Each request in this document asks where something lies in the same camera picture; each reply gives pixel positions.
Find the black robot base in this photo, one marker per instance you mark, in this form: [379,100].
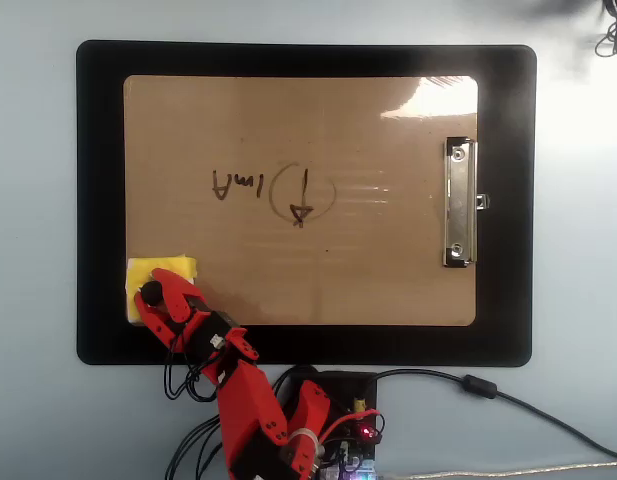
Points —
[338,385]

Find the brown clipboard board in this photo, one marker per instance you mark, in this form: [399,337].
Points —
[338,125]

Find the controller circuit board with LED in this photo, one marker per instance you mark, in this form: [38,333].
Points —
[360,462]

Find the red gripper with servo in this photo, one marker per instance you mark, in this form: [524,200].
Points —
[185,330]

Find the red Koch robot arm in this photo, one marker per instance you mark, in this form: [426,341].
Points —
[248,400]

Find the yellow sponge with black knob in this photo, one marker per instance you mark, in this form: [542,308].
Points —
[175,265]

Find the silver metal clipboard clip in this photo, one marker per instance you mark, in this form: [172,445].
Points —
[460,200]

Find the black rectangular mat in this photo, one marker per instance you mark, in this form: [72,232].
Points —
[503,300]

